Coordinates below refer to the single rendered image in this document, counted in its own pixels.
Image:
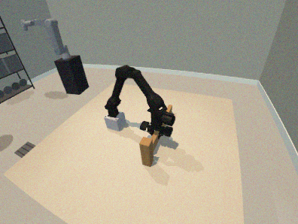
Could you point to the brown wooden post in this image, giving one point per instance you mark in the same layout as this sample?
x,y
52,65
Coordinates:
x,y
147,154

